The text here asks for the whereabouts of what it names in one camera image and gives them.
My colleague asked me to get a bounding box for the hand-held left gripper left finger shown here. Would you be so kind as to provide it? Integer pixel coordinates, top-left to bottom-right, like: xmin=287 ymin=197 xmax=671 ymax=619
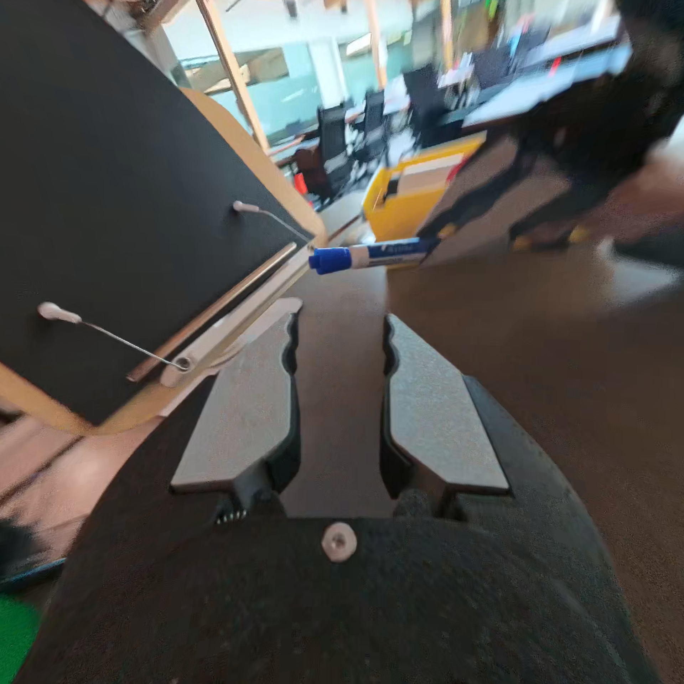
xmin=171 ymin=311 xmax=301 ymax=495

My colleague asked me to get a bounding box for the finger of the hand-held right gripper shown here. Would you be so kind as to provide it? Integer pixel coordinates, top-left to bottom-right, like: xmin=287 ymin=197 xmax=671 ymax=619
xmin=417 ymin=136 xmax=523 ymax=241
xmin=425 ymin=155 xmax=610 ymax=268

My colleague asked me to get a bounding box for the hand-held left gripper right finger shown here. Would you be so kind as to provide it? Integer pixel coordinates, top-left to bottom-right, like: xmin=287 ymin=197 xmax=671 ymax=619
xmin=379 ymin=313 xmax=511 ymax=501

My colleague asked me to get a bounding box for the yellow plastic bin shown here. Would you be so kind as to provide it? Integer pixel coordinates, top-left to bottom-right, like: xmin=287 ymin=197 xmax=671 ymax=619
xmin=362 ymin=133 xmax=487 ymax=244

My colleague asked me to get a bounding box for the blue dry erase marker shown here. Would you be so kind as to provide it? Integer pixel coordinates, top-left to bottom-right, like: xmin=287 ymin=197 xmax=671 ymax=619
xmin=308 ymin=237 xmax=442 ymax=276

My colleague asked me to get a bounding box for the large green plastic bin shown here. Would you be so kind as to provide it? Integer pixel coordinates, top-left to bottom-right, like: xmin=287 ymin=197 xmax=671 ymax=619
xmin=0 ymin=594 xmax=43 ymax=684

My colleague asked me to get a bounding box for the person's right hand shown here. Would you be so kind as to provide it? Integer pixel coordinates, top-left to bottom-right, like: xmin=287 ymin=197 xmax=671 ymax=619
xmin=580 ymin=160 xmax=684 ymax=252

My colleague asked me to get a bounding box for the black office chair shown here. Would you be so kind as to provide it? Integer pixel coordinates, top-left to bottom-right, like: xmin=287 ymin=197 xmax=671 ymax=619
xmin=362 ymin=90 xmax=392 ymax=162
xmin=402 ymin=64 xmax=456 ymax=149
xmin=318 ymin=104 xmax=354 ymax=189

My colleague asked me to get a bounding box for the dark red chair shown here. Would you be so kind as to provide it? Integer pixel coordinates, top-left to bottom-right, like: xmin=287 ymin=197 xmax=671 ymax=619
xmin=295 ymin=147 xmax=331 ymax=200

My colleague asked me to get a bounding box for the small black box blue edge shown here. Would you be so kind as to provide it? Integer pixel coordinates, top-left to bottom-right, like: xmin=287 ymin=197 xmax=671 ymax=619
xmin=0 ymin=521 xmax=66 ymax=589

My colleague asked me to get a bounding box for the black wooden book stand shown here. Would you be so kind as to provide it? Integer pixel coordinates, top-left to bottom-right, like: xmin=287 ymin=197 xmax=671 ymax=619
xmin=0 ymin=0 xmax=329 ymax=436

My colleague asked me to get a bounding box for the wooden window post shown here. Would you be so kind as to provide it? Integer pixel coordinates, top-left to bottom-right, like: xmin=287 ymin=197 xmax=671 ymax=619
xmin=195 ymin=0 xmax=270 ymax=154

